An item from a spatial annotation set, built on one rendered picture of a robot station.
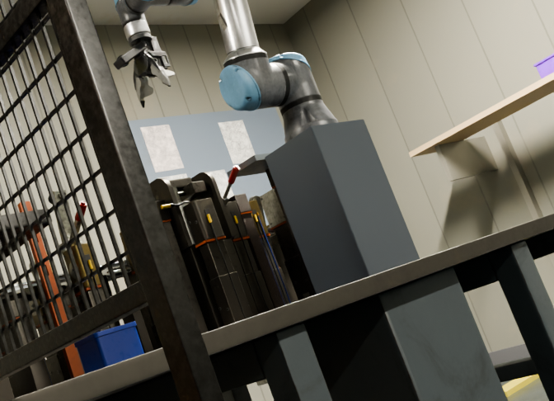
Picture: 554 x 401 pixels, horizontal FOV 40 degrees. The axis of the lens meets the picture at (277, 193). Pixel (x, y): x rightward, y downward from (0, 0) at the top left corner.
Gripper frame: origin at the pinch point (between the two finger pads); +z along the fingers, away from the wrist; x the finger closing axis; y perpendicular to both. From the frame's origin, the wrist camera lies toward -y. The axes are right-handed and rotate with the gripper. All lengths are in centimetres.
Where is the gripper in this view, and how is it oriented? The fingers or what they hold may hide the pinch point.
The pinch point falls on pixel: (154, 97)
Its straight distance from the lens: 235.4
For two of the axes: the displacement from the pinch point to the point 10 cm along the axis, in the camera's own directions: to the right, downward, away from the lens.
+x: -6.4, 3.5, 6.8
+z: 3.4, 9.3, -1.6
